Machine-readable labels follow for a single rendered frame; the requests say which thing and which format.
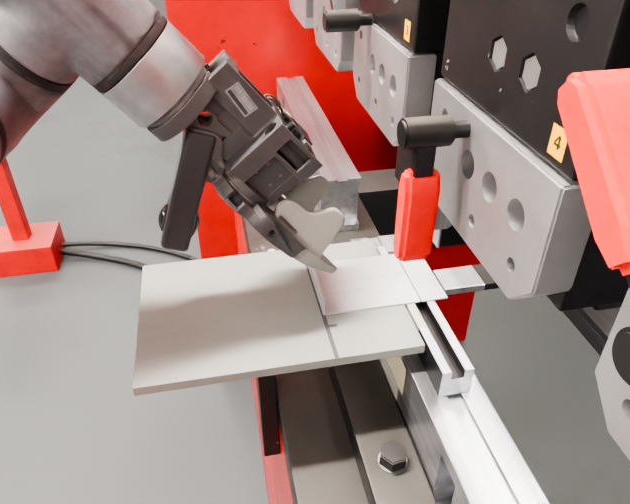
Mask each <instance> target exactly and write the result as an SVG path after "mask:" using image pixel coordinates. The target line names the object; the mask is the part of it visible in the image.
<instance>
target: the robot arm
mask: <svg viewBox="0 0 630 504"><path fill-rule="evenodd" d="M79 76H80V77H82V78H83V79H84V80H85V81H86V82H88V83H89V84H90V85H91V86H92V87H94V88H95V89H96V90H97V91H98V92H100V93H101V94H102V95H103V96H104V97H105V98H106V99H108V100H109V101H110V102H111V103H112V104H114V105H115V106H116V107H117V108H118V109H120V110H121V111H122V112H123V113H124V114H125V115H127V116H128V117H129V118H130V119H131V120H133V121H134V122H135V123H136V124H137V125H139V126H140V127H147V129H148V131H150V132H151V133H152V134H153V135H154V136H156V137H157V138H158V139H159V140H160V141H168V140H170V139H172V138H173V137H175V136H177V135H178V134H179V133H181V132H182V131H183V130H184V133H183V137H182V142H181V146H180V151H179V155H178V159H177V164H176V168H175V173H174V177H173V182H172V186H171V190H170V195H169V199H168V203H166V204H165V205H164V206H163V207H162V209H161V210H160V213H159V216H158V224H159V227H160V231H162V238H161V245H162V247H163V248H166V249H171V250H177V251H182V252H184V251H187V250H188V248H189V245H190V241H191V237H193V235H194V234H195V233H196V231H197V230H198V228H199V224H200V216H199V213H198V209H199V206H200V202H201V198H202V194H203V190H204V186H205V182H209V183H212V184H213V185H214V188H215V190H216V192H217V193H218V195H219V196H220V197H221V198H222V199H223V200H224V201H225V202H226V203H227V204H228V205H229V206H230V207H231V208H232V209H233V210H234V211H235V212H236V213H238V214H239V215H240V216H242V217H244V218H245V219H246V220H247V221H248V222H249V223H250V224H251V226H252V227H253V228H254V229H255V230H256V231H257V232H258V233H259V234H260V235H261V236H263V237H264V238H265V239H266V240H267V241H268V242H270V243H271V244H272V245H274V246H275V247H277V248H278V249H279V250H281V251H282V252H284V253H285V254H286V255H288V256H289V257H291V258H294V259H296V260H297V261H299V262H300V263H302V264H305V265H307V266H309V267H311V268H314V269H318V270H321V271H325V272H328V273H333V272H335V271H336V270H337V267H336V266H335V265H334V264H333V263H332V262H331V261H330V260H329V259H328V258H327V257H326V256H325V255H324V254H323V252H324V251H325V250H326V248H327V247H328V246H329V244H330V243H331V242H332V240H333V239H334V238H335V236H336V235H337V234H338V232H339V231H340V230H341V228H342V227H343V225H344V222H345V218H344V215H343V213H342V212H341V211H340V210H339V209H337V208H334V207H330V208H326V209H322V210H318V211H314V212H312V211H313V210H314V208H315V207H316V205H317V204H318V202H319V201H320V200H321V198H322V197H323V195H324V194H325V193H326V191H327V189H328V186H329V183H328V181H327V179H326V178H325V177H323V176H321V175H316V176H313V177H311V178H309V177H310V176H312V175H313V174H314V173H315V172H316V171H317V170H319V169H320V168H321V167H322V166H323V165H322V164H321V163H320V162H319V161H318V160H317V158H316V156H315V154H314V152H313V150H312V147H311V146H312V145H313V144H312V142H311V140H310V137H309V135H308V133H307V132H306V131H305V130H304V129H303V128H302V127H301V126H300V125H299V124H298V123H297V122H296V121H295V119H294V118H293V117H292V116H291V115H290V114H289V113H288V111H286V110H285V109H284V108H283V107H282V106H281V103H280V101H279V100H278V99H277V98H276V97H275V96H273V95H272V94H269V93H267V94H264V95H263V94H262V93H261V92H260V91H259V89H258V88H257V87H256V86H255V85H254V84H253V83H252V82H251V81H250V80H249V79H248V78H247V77H246V76H245V75H244V74H243V73H242V72H241V71H240V70H239V69H238V68H237V64H236V61H235V60H234V59H233V58H232V57H231V56H230V55H229V54H228V53H227V52H226V51H225V50H224V49H223V50H222V51H221V52H220V53H219V54H218V55H217V56H216V57H215V58H214V59H213V60H212V61H211V62H210V63H209V64H207V63H205V59H204V56H203V55H202V54H201V53H200V52H199V51H198V50H197V49H196V48H195V47H194V46H193V45H192V44H191V43H190V42H189V41H188V40H187V39H186V38H185V37H184V36H183V35H182V34H181V33H180V32H179V31H178V30H177V29H176V28H175V27H174V26H173V25H172V24H171V23H170V22H169V21H168V20H167V19H166V18H165V17H164V16H163V15H162V14H161V13H160V12H159V11H158V10H157V9H156V8H155V7H154V6H153V5H152V4H151V3H150V2H149V0H0V164H1V163H2V161H3V160H4V159H5V158H6V157H7V156H8V154H9V153H10V152H11V151H13V150H14V149H15V148H16V146H17V145H18V144H19V143H20V141H21V139H22V138H23V137H24V136H25V135H26V133H27V132H28V131H29V130H30V129H31V128H32V127H33V126H34V124H35V123H36V122H37V121H38V120H39V119H40V118H41V117H42V116H43V115H44V114H45V113H46V112H47V111H48V110H49V109H50V108H51V107H52V106H53V105H54V104H55V103H56V102H57V100H58V99H59V98H60V97H61V96H62V95H63V94H64V93H65V92H66V91H67V90H68V89H69V88H70V87H71V86H72V85H73V84H74V83H75V82H76V79H77V78H78V77H79ZM265 96H267V97H265ZM201 112H208V113H206V114H202V113H201Z"/></svg>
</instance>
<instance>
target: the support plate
mask: <svg viewBox="0 0 630 504"><path fill-rule="evenodd" d="M323 254H324V255H325V256H326V257H327V258H328V259H329V260H330V261H337V260H346V259H354V258H363V257H371V256H379V254H378V252H377V250H376V248H375V246H374V244H373V242H372V240H365V241H356V242H348V243H339V244H330V245H329V246H328V247H327V248H326V250H325V251H324V252H323ZM326 318H327V321H328V325H330V324H337V327H329V328H330V331H331V334H332V337H333V340H334V343H335V346H336V349H337V352H338V355H339V358H337V359H335V357H334V354H333V351H332V347H331V344H330V341H329V338H328V335H327V332H326V329H325V325H324V322H323V319H322V316H321V313H320V310H319V306H318V303H317V300H316V297H315V294H314V291H313V287H312V284H311V281H310V278H309V275H308V272H307V269H306V265H305V264H302V263H300V262H299V261H297V260H296V259H294V258H291V257H289V256H288V255H286V254H285V253H284V252H282V251H281V250H277V251H269V252H260V253H251V254H242V255H234V256H225V257H216V258H207V259H198V260H190V261H181V262H172V263H163V264H155V265H146V266H143V269H142V281H141V293H140V305H139V317H138V329H137V341H136V353H135V365H134V377H133V388H132V389H133V392H134V395H135V396H138V395H144V394H151V393H158V392H164V391H171V390H178V389H184V388H191V387H198V386H204V385H211V384H218V383H224V382H231V381H238V380H244V379H251V378H258V377H264V376H271V375H278V374H284V373H291V372H297V371H304V370H311V369H317V368H324V367H331V366H337V365H344V364H351V363H357V362H364V361H371V360H377V359H384V358H391V357H397V356H404V355H411V354H417V353H424V350H425V344H424V342H423V340H422V338H421V336H420V334H419V332H418V330H417V328H416V326H415V324H414V322H413V320H412V318H411V316H410V314H409V312H408V310H407V309H406V307H405V305H396V306H389V307H381V308H374V309H367V310H359V311H352V312H344V313H337V314H329V315H326Z"/></svg>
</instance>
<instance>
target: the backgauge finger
mask: <svg viewBox="0 0 630 504"><path fill-rule="evenodd" d="M433 274H434V276H435V277H436V279H437V280H438V282H439V284H440V285H441V287H442V289H443V290H444V292H445V293H446V295H451V294H459V293H466V292H474V291H481V290H489V289H496V288H499V286H498V285H497V284H496V282H495V281H494V280H493V278H492V277H491V276H490V274H489V273H488V272H487V270H486V269H485V268H484V266H483V265H482V264H478V265H470V266H462V267H454V268H446V269H438V270H433ZM622 303H623V302H622ZM622 303H615V304H608V305H601V306H594V307H592V308H593V309H594V310H597V311H599V310H605V309H612V308H619V307H621V306H622Z"/></svg>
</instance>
